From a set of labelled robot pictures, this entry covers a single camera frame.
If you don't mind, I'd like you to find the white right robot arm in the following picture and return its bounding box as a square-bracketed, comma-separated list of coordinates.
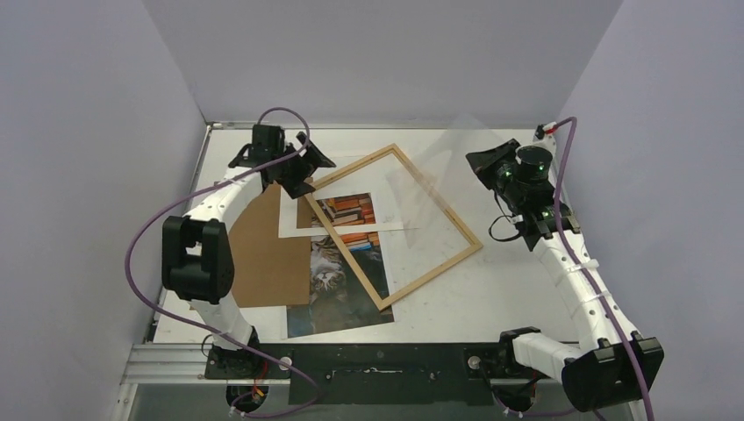
[466, 139, 664, 419]

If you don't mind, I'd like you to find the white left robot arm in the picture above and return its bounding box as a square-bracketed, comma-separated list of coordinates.
[161, 124, 335, 378]

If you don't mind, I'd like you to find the clear acrylic sheet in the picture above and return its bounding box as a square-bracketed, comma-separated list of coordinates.
[385, 114, 506, 249]

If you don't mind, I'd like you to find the wooden picture frame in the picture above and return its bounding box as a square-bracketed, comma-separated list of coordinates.
[304, 144, 483, 310]

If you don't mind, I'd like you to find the aluminium front rail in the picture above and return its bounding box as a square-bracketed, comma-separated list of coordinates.
[118, 342, 292, 386]

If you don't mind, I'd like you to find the colourful photo print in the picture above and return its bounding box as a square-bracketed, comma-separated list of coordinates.
[286, 193, 395, 338]

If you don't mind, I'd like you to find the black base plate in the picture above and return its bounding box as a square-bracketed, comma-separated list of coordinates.
[204, 342, 547, 406]

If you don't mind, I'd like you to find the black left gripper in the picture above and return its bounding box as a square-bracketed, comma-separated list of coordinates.
[273, 134, 336, 198]

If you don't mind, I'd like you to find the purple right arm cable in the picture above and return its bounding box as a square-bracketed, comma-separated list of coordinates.
[490, 116, 657, 421]

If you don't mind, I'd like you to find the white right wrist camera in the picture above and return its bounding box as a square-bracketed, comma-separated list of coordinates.
[533, 122, 557, 142]

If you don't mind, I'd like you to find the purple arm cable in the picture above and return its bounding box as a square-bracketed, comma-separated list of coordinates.
[490, 116, 657, 421]
[125, 106, 322, 419]

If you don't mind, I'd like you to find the white mat board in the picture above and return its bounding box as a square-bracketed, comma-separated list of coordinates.
[278, 154, 414, 238]

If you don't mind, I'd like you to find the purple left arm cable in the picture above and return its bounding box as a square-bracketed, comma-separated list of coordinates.
[125, 106, 322, 419]

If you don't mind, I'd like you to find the brown cardboard backing board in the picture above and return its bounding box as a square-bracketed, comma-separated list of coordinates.
[229, 184, 311, 309]

